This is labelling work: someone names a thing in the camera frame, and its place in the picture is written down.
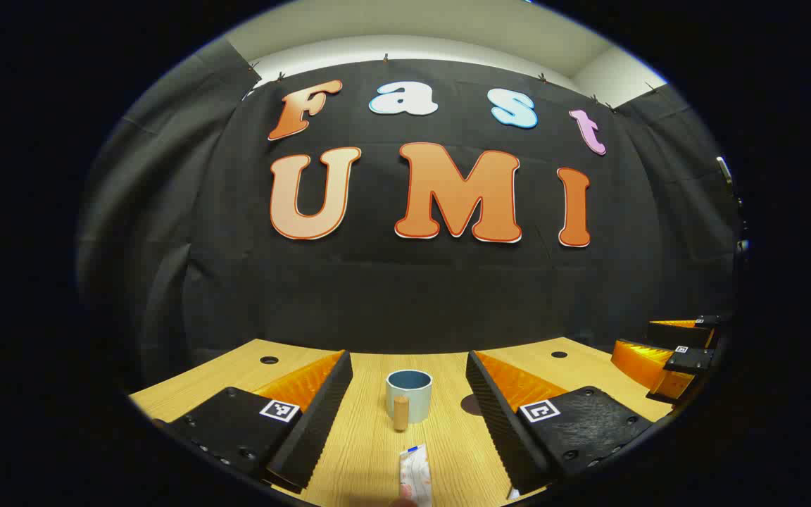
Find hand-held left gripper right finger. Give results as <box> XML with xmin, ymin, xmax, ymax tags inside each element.
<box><xmin>465</xmin><ymin>350</ymin><xmax>655</xmax><ymax>498</ymax></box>

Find black backdrop cloth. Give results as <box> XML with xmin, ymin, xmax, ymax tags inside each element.
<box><xmin>76</xmin><ymin>39</ymin><xmax>741</xmax><ymax>395</ymax></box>

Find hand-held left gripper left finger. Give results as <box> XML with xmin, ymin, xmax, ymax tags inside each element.
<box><xmin>152</xmin><ymin>350</ymin><xmax>354</xmax><ymax>494</ymax></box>

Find light blue cup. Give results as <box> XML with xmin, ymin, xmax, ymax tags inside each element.
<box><xmin>386</xmin><ymin>369</ymin><xmax>433</xmax><ymax>432</ymax></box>

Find wooden desktop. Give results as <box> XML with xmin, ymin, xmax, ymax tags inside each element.
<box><xmin>127</xmin><ymin>337</ymin><xmax>695</xmax><ymax>507</ymax></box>

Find white toothpaste tube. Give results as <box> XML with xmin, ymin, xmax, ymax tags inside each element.
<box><xmin>397</xmin><ymin>444</ymin><xmax>434</xmax><ymax>507</ymax></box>

